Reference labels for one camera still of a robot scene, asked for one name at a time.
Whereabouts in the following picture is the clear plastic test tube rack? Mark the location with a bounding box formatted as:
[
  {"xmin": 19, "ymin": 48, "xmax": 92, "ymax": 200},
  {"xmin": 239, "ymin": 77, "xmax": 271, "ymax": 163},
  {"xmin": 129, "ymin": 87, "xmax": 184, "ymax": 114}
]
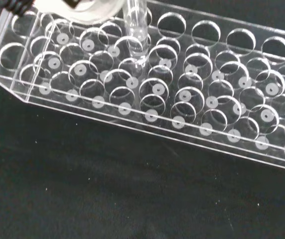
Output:
[{"xmin": 0, "ymin": 0, "xmax": 285, "ymax": 174}]

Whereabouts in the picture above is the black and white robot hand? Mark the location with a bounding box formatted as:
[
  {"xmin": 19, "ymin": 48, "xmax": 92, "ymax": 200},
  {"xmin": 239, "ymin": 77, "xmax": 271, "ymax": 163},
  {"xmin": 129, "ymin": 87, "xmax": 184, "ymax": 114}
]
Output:
[{"xmin": 1, "ymin": 0, "xmax": 125, "ymax": 25}]

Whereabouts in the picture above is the black bench cloth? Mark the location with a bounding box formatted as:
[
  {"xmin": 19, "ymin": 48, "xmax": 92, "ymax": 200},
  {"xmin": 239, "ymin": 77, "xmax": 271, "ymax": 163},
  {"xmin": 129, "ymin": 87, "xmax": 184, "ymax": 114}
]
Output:
[{"xmin": 0, "ymin": 0, "xmax": 285, "ymax": 239}]

